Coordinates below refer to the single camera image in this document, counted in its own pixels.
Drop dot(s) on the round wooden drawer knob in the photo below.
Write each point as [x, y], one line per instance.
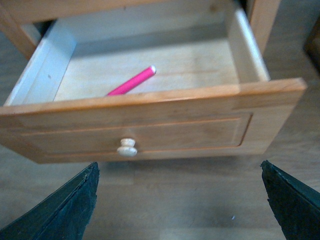
[127, 147]

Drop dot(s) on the pink marker with clear cap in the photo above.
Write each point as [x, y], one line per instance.
[134, 81]

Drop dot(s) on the wooden nightstand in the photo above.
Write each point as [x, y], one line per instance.
[17, 17]

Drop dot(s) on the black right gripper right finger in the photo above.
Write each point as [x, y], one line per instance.
[295, 205]

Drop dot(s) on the dark wooden side table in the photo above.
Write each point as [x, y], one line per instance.
[312, 45]

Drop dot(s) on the wooden drawer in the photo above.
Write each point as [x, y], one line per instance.
[211, 95]

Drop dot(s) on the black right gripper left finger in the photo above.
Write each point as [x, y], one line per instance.
[63, 215]

